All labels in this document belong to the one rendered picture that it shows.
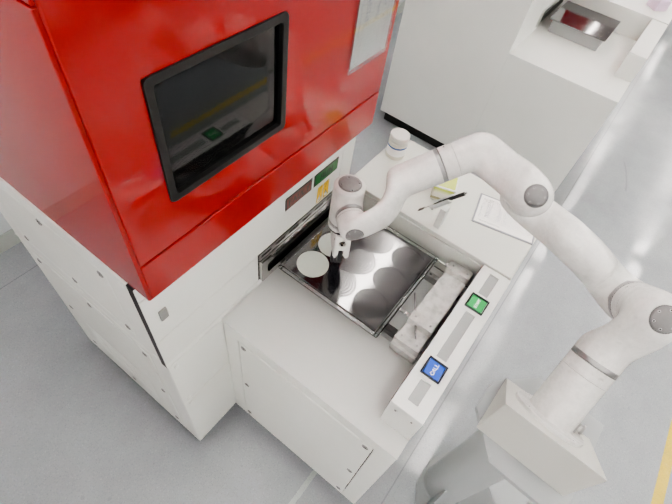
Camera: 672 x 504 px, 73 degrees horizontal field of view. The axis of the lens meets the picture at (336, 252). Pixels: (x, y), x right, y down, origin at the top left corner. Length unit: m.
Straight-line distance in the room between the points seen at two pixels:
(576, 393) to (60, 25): 1.23
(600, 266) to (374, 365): 0.64
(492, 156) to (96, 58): 0.87
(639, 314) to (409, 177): 0.61
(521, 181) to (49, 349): 2.09
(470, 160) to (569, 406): 0.65
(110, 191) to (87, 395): 1.65
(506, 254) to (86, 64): 1.26
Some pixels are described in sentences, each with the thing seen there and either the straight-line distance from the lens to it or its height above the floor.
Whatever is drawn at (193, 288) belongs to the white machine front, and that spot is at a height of 1.07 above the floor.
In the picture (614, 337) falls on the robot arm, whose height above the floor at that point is 1.16.
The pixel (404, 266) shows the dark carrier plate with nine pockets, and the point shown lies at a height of 0.90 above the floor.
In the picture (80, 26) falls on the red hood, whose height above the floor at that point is 1.77.
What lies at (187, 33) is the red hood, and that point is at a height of 1.71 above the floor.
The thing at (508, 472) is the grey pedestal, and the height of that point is 0.82.
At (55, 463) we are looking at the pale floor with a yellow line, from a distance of 2.26.
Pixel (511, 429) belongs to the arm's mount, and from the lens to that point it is 1.30.
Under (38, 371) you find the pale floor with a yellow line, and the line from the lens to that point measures 2.44.
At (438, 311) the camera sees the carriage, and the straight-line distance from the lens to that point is 1.43.
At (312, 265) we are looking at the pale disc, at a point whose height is 0.90.
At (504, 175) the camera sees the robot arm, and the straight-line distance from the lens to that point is 1.15.
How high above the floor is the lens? 2.05
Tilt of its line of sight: 52 degrees down
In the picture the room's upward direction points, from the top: 11 degrees clockwise
